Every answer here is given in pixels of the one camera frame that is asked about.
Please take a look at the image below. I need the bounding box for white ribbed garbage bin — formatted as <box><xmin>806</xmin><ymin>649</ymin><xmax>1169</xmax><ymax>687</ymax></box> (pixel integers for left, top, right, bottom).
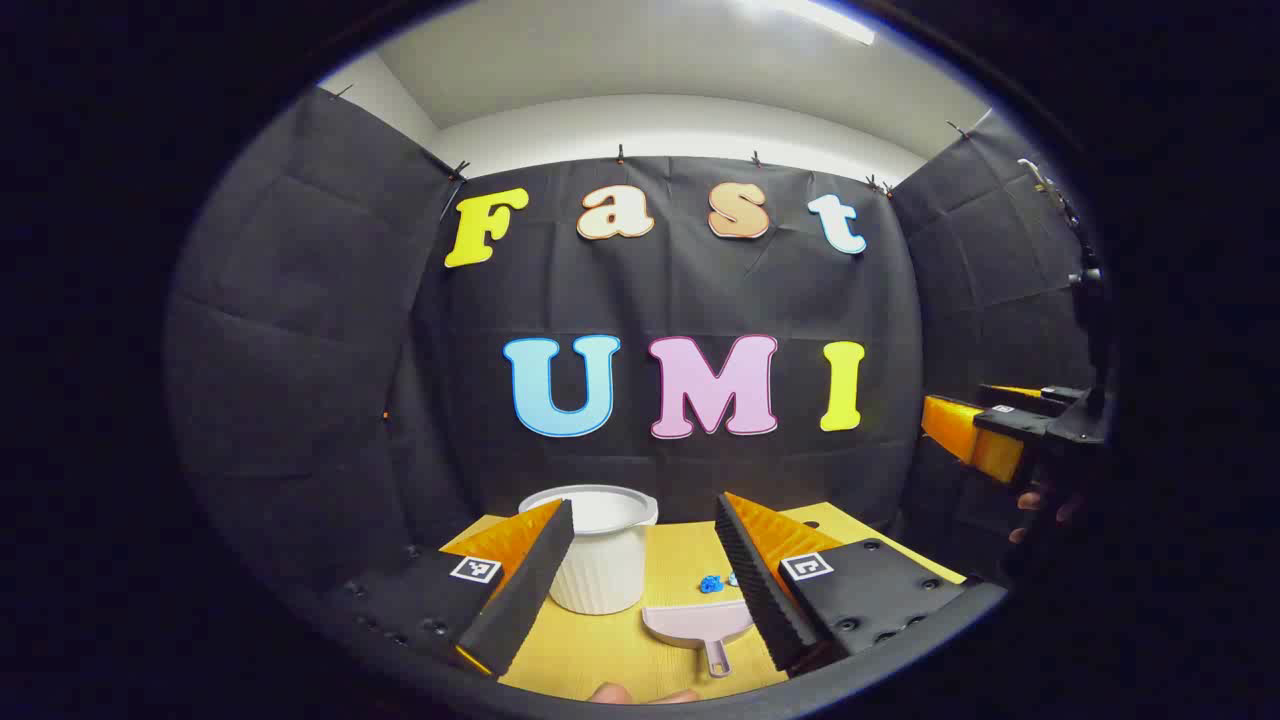
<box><xmin>518</xmin><ymin>484</ymin><xmax>660</xmax><ymax>616</ymax></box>

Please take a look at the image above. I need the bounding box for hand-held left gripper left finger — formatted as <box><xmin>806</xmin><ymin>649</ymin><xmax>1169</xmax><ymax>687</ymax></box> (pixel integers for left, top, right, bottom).
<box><xmin>325</xmin><ymin>498</ymin><xmax>576</xmax><ymax>681</ymax></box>

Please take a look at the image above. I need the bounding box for grey plastic dustpan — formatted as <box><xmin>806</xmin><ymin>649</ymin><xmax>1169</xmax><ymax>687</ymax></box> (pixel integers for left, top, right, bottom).
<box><xmin>641</xmin><ymin>598</ymin><xmax>756</xmax><ymax>680</ymax></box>

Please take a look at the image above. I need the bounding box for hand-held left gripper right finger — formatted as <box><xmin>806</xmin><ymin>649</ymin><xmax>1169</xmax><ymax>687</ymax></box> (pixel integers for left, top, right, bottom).
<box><xmin>714</xmin><ymin>491</ymin><xmax>986</xmax><ymax>673</ymax></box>

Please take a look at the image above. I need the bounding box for yellow wooden desktop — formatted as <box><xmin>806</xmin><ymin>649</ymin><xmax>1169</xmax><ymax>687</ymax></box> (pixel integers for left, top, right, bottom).
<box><xmin>437</xmin><ymin>502</ymin><xmax>969</xmax><ymax>704</ymax></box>

